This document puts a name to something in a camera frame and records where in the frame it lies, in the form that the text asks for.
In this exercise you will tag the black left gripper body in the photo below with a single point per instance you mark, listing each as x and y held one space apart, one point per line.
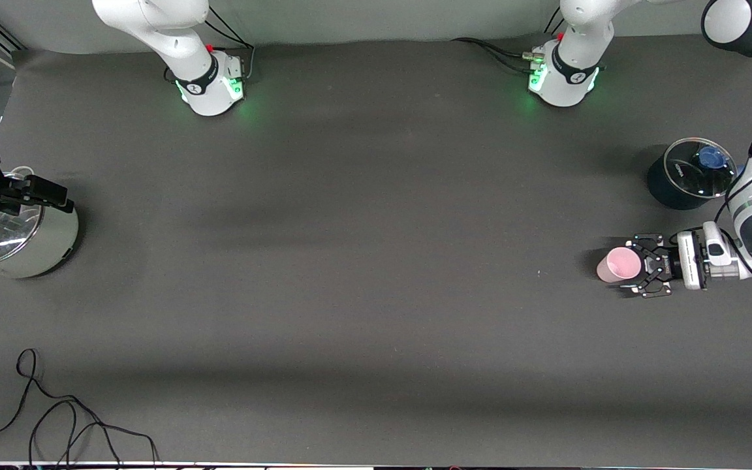
666 264

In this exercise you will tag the pink plastic cup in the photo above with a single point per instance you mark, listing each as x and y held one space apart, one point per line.
614 266

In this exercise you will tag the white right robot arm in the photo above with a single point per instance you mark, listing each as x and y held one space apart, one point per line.
173 39

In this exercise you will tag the silver pot with glass lid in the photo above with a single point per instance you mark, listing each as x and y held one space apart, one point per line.
43 248

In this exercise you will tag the dark pot with glass lid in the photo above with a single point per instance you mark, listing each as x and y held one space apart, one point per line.
676 189

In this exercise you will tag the dark grey table cloth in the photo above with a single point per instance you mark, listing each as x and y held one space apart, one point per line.
376 261

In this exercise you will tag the dark slotted frame rail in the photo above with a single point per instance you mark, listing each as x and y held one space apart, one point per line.
7 36

